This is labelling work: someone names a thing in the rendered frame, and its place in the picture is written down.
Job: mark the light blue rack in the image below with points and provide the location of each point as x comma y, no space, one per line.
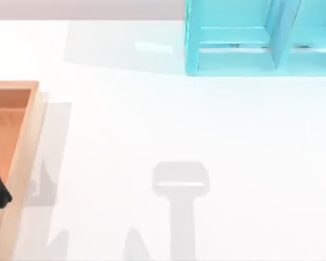
281,32

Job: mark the shallow salmon-coloured box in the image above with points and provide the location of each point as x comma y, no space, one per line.
19,127

